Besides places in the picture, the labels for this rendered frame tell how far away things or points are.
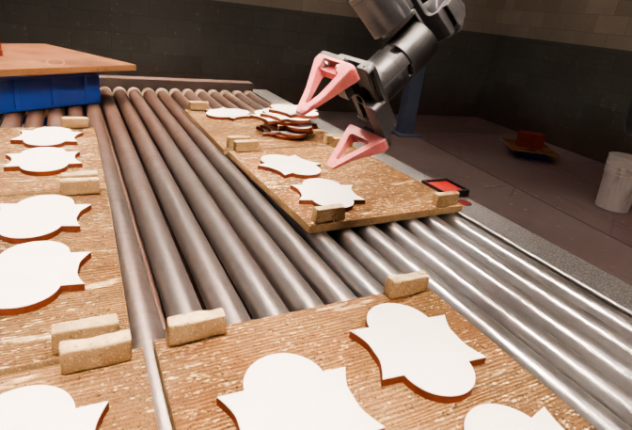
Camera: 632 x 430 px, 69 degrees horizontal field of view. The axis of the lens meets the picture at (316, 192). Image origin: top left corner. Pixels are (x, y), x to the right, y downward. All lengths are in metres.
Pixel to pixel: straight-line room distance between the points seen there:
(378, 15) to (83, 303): 0.48
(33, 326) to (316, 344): 0.29
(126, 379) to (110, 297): 0.13
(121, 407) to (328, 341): 0.21
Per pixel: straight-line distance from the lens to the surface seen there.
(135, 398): 0.46
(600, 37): 6.54
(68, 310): 0.57
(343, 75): 0.53
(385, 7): 0.61
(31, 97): 1.49
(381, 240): 0.78
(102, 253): 0.67
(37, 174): 0.95
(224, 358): 0.49
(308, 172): 0.96
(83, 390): 0.47
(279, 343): 0.50
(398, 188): 0.98
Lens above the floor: 1.26
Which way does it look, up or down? 21 degrees down
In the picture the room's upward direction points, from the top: 7 degrees clockwise
